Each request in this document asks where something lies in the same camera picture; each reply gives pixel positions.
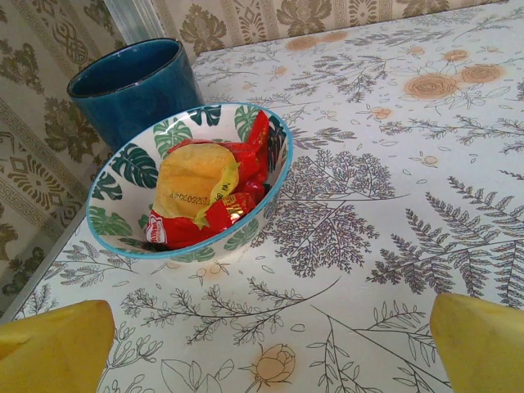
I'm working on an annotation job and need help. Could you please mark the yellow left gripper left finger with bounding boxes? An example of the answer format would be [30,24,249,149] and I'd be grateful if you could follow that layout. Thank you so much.
[0,300,116,393]

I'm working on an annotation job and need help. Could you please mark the red snack packet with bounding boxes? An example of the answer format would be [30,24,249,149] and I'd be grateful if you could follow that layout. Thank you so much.
[223,108,287,193]
[145,191,258,251]

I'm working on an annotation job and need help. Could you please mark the yellow snack packet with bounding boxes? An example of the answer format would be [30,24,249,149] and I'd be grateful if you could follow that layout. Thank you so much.
[153,138,242,230]

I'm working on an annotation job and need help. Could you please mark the dark blue ceramic mug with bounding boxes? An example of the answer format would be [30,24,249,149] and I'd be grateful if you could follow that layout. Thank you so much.
[66,38,206,153]

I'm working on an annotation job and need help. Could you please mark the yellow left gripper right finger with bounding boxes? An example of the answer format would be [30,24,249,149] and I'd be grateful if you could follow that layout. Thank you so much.
[429,292,524,393]

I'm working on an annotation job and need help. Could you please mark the aluminium frame post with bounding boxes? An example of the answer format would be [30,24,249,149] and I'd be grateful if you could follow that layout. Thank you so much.
[106,0,165,43]

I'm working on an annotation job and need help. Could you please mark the leaf-pattern ceramic bowl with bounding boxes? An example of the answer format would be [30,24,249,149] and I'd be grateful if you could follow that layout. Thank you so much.
[84,102,295,263]

